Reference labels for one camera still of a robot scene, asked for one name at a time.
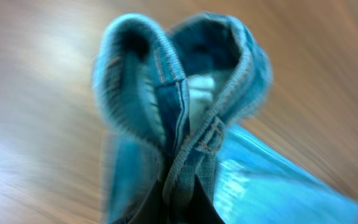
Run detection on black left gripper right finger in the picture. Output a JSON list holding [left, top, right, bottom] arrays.
[[191, 175, 225, 224]]

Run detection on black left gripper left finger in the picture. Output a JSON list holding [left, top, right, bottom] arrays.
[[128, 180, 170, 224]]

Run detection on light blue denim jeans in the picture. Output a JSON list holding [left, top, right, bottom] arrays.
[[92, 12, 358, 223]]

